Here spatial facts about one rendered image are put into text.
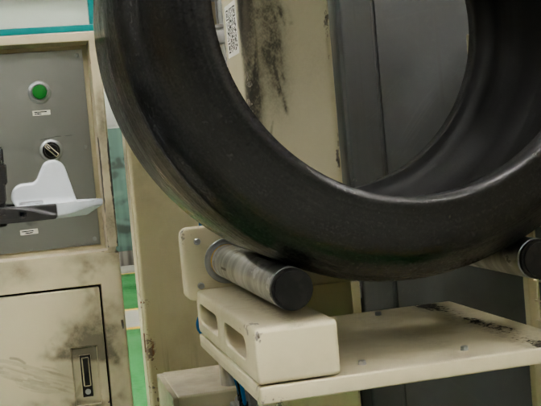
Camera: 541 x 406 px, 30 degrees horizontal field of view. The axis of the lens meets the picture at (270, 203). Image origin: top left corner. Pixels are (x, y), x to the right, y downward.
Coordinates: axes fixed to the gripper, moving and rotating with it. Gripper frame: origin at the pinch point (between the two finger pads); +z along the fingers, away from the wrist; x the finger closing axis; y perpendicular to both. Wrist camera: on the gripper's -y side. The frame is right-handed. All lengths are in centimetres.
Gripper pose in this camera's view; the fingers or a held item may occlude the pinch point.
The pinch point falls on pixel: (90, 209)
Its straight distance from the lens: 107.8
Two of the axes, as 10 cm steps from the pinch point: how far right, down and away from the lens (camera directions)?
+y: -0.7, -10.0, -0.7
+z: 9.7, -0.8, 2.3
